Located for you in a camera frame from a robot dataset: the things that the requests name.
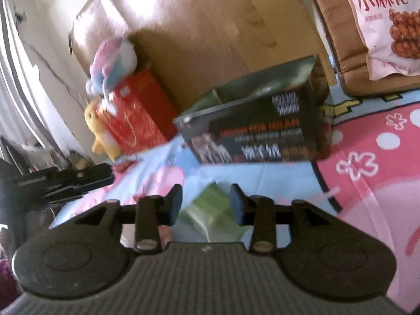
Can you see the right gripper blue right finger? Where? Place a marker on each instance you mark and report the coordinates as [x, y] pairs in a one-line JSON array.
[[242, 206]]

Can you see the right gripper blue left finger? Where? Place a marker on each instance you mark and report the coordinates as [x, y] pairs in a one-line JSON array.
[[171, 205]]

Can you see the light green snack packet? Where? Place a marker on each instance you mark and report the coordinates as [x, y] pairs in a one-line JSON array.
[[210, 216]]

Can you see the yellow duck plush toy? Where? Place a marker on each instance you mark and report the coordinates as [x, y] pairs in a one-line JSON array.
[[103, 143]]

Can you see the red gift bag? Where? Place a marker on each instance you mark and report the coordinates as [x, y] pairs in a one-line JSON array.
[[144, 114]]

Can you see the black open cardboard box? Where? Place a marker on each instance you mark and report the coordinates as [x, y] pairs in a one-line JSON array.
[[278, 114]]

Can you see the peppa pig bed sheet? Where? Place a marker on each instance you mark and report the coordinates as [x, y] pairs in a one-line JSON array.
[[370, 179]]

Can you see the pink blue plush toy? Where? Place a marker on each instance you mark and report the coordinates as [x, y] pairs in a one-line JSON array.
[[114, 61]]

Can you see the brown wooden headboard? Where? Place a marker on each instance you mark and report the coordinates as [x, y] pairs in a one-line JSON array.
[[194, 45]]

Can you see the brown seat cushion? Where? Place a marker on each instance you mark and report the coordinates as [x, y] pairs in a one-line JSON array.
[[350, 53]]

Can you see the pink twisted snack bag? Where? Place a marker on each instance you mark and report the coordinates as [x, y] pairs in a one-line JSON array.
[[389, 29]]

